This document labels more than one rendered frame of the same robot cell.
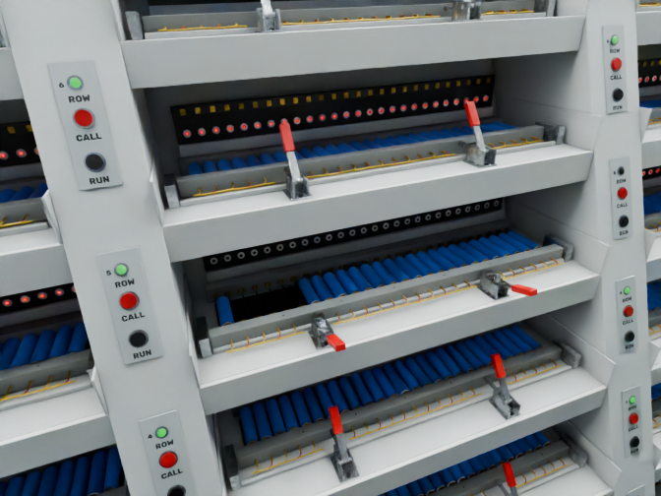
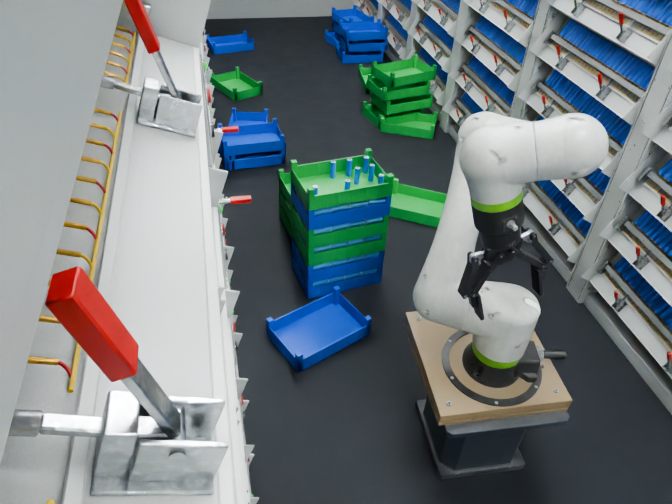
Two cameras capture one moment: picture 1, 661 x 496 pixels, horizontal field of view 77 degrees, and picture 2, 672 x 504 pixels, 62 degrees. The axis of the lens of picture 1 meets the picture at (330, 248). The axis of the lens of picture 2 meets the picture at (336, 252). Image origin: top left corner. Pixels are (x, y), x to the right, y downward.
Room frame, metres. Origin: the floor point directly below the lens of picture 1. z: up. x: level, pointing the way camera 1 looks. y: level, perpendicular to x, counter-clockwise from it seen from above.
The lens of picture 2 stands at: (0.26, 0.80, 1.44)
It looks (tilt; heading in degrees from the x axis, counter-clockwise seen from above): 39 degrees down; 272
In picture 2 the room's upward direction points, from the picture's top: 3 degrees clockwise
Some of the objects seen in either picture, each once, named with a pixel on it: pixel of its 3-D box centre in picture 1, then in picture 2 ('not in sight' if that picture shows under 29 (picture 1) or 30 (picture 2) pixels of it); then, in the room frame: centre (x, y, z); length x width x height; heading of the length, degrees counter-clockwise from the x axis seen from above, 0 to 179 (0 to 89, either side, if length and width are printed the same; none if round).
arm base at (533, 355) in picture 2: not in sight; (515, 357); (-0.18, -0.16, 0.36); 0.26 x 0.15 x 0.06; 3
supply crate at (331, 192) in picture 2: not in sight; (341, 177); (0.31, -0.83, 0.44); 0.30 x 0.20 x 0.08; 25
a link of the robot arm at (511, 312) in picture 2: not in sight; (499, 322); (-0.11, -0.15, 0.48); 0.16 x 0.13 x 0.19; 163
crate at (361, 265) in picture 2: not in sight; (337, 250); (0.31, -0.83, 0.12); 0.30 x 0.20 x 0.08; 25
